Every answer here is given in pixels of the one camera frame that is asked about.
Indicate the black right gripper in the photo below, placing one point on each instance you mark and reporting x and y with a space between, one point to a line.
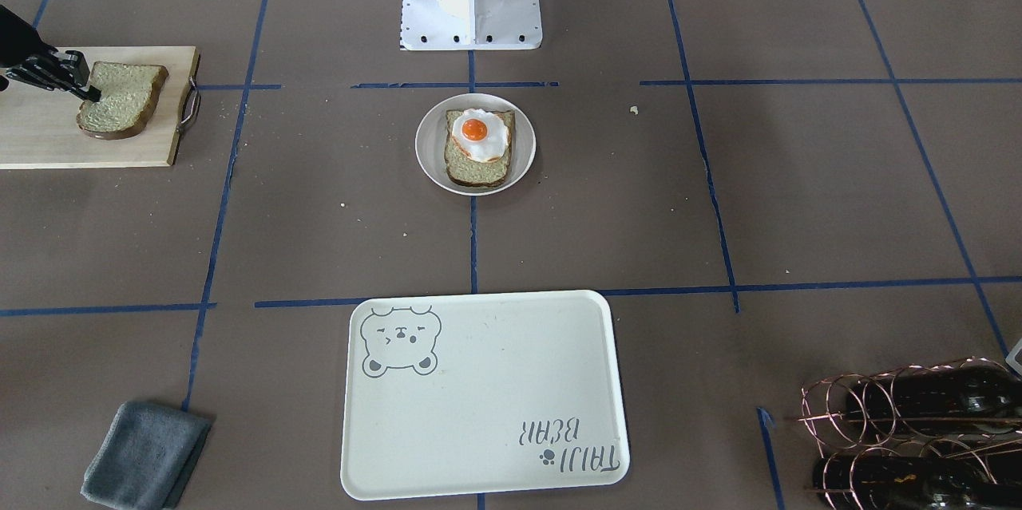
17 37

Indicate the bread slice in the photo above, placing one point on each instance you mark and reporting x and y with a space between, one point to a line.
129 97
472 174

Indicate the white bear tray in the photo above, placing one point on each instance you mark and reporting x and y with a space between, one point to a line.
472 394

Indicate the wooden cutting board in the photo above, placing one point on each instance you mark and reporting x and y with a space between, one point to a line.
39 128

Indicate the grey folded cloth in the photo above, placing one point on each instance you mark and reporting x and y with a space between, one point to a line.
147 458

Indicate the white round plate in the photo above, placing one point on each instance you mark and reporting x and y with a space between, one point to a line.
430 141

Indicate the fried egg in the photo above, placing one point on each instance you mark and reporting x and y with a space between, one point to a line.
480 135

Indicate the dark wine bottle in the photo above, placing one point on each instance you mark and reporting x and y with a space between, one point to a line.
974 399
885 481

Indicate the copper wire bottle rack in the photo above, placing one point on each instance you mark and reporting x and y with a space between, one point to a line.
823 414

